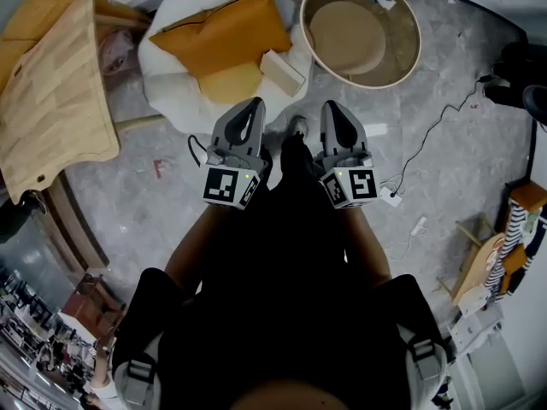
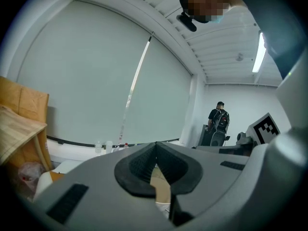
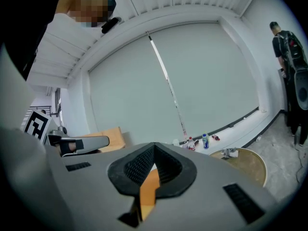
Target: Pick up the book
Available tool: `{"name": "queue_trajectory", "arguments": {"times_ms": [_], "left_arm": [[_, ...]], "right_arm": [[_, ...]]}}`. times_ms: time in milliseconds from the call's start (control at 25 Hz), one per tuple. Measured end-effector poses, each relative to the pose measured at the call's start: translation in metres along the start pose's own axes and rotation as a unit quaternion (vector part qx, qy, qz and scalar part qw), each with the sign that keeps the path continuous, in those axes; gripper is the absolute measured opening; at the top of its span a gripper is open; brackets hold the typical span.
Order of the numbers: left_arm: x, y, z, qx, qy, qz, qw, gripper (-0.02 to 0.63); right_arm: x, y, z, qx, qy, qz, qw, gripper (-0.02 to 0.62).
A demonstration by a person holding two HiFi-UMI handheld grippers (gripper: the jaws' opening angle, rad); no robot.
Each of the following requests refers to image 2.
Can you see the large brown cardboard box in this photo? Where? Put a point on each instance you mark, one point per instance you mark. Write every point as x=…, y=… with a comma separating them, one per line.
x=26, y=100

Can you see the black head camera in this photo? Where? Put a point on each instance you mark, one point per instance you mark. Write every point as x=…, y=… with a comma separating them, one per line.
x=187, y=23

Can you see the white cup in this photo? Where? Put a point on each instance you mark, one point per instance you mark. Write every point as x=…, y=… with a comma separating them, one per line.
x=109, y=147

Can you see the black office chair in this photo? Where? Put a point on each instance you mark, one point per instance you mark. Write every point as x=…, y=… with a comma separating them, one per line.
x=217, y=139

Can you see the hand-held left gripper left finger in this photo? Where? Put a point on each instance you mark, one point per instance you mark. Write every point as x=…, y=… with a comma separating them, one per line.
x=101, y=189

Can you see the black cabinet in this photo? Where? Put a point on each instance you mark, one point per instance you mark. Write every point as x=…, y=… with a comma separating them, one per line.
x=205, y=136

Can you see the white windowsill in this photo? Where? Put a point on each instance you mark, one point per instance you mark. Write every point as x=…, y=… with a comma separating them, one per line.
x=72, y=153

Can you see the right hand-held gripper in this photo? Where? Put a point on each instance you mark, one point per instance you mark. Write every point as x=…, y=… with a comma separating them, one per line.
x=264, y=129

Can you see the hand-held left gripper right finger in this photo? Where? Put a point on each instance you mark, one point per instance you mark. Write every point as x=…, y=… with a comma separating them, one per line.
x=211, y=177

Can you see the person's black clothing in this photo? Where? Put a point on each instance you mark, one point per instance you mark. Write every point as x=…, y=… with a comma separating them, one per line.
x=272, y=16

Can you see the white roller blind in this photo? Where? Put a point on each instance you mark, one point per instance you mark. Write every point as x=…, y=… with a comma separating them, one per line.
x=84, y=68
x=163, y=100

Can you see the pink plastic bag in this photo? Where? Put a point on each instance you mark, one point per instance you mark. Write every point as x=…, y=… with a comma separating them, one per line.
x=30, y=174

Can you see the clear plastic bottle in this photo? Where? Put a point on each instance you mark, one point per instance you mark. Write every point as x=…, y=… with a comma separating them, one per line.
x=98, y=149

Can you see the person's head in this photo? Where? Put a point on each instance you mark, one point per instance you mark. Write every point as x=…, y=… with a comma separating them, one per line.
x=204, y=1

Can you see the red label plastic bottle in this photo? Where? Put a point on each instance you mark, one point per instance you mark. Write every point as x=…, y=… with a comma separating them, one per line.
x=126, y=145

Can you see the light wooden table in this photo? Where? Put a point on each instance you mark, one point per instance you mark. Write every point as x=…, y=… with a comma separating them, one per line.
x=16, y=129

